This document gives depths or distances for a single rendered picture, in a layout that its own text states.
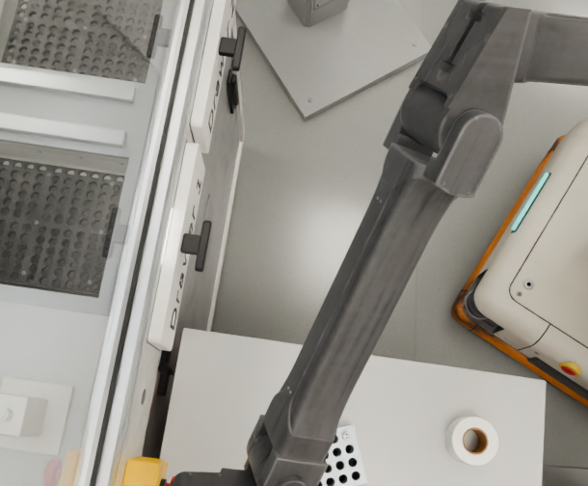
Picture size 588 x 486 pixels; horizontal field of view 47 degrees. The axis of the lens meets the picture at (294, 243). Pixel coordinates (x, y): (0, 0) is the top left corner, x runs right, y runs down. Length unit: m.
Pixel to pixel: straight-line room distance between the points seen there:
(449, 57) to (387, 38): 1.55
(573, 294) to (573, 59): 1.15
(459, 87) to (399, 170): 0.09
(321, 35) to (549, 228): 0.88
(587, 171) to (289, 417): 1.32
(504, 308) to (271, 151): 0.79
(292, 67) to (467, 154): 1.53
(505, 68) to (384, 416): 0.65
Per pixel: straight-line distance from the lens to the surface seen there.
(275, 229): 1.90
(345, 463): 1.04
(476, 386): 1.12
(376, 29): 2.15
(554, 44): 0.61
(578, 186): 1.82
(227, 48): 1.07
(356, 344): 0.64
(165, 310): 0.92
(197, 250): 0.95
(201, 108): 1.01
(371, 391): 1.08
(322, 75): 2.06
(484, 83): 0.57
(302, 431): 0.67
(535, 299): 1.70
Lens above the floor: 1.83
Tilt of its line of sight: 75 degrees down
